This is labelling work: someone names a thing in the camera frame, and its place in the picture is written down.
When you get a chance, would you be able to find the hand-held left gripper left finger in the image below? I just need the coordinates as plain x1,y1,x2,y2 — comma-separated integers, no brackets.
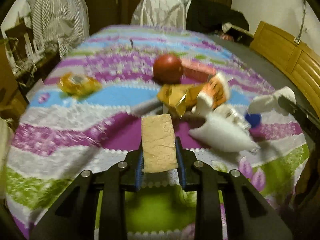
30,140,145,240

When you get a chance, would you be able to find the black clothing pile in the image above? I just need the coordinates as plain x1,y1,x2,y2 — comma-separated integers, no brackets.
186,0,250,34

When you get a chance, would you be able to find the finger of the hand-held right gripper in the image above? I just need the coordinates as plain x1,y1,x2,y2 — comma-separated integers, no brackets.
277,95,320,125

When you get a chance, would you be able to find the wooden headboard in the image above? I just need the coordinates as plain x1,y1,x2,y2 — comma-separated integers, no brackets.
250,21,320,105

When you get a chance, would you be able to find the yellow snack packet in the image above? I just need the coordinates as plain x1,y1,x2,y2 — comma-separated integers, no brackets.
58,72,102,97

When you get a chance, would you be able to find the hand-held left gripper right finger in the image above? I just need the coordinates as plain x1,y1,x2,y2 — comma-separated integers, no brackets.
175,137,293,240

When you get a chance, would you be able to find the grey striped draped cloth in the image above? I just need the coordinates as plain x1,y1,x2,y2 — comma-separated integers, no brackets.
26,0,90,58

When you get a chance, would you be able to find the white printed wrapper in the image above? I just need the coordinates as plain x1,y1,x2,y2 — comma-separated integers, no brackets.
217,105,250,130

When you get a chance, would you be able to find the gold foil packet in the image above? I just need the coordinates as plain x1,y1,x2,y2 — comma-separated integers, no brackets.
157,84,213,118

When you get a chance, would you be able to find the white mesh bag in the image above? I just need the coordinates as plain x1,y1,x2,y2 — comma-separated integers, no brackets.
189,112,260,153

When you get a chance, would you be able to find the dark grey mattress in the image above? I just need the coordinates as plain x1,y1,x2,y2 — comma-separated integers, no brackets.
207,34,317,143

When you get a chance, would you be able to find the beige sponge block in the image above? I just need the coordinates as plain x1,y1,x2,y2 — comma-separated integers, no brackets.
141,114,179,173

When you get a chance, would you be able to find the blue bottle cap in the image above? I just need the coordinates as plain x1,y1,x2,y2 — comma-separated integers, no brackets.
244,113,262,128

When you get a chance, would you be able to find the wall cable with plug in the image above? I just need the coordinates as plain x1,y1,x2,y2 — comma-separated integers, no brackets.
294,0,308,44

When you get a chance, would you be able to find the grey tube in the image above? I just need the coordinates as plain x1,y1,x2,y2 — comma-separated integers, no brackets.
131,99,163,115

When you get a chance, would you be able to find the orange white snack packet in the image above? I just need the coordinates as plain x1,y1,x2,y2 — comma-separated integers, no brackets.
192,72,230,117

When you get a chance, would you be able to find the chair with white cover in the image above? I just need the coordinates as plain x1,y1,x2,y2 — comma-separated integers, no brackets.
131,0,192,32

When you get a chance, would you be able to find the red ball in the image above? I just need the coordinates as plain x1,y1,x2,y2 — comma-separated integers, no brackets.
152,54,183,84

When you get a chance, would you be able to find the red carton box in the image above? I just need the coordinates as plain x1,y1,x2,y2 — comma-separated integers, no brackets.
181,59,217,83

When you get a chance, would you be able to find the striped printed blanket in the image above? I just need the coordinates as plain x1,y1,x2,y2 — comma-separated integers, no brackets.
5,25,310,240

